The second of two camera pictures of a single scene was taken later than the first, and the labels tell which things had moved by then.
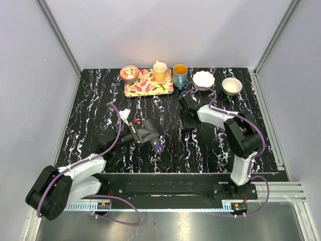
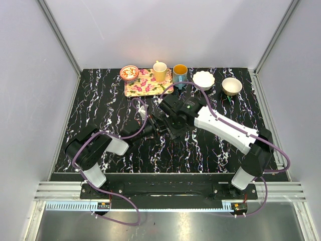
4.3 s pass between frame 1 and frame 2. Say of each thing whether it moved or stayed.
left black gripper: moved
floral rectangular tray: stayed
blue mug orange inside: stayed
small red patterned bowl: stayed
